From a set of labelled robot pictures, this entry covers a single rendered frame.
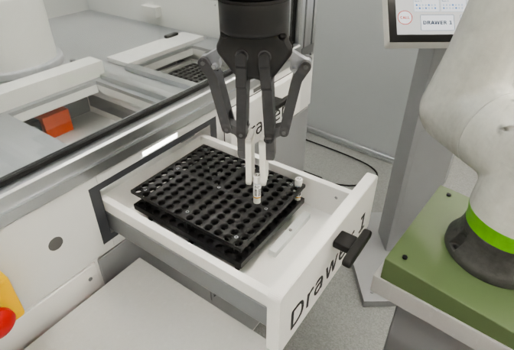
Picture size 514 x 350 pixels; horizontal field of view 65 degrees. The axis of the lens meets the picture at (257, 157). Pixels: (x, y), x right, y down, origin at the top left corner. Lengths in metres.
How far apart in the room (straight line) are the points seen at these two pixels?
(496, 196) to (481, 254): 0.10
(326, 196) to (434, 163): 0.93
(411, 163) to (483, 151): 0.89
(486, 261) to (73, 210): 0.63
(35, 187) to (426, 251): 0.60
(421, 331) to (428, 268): 0.16
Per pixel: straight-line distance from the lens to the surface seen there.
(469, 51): 0.70
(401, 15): 1.24
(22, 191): 0.59
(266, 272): 0.61
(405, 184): 1.61
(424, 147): 1.53
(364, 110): 2.39
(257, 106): 0.89
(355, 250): 0.55
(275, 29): 0.43
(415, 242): 0.75
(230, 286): 0.55
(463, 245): 0.74
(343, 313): 1.63
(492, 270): 0.73
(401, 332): 0.86
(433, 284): 0.70
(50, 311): 0.73
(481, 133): 0.67
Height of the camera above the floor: 1.30
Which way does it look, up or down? 33 degrees down
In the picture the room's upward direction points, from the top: straight up
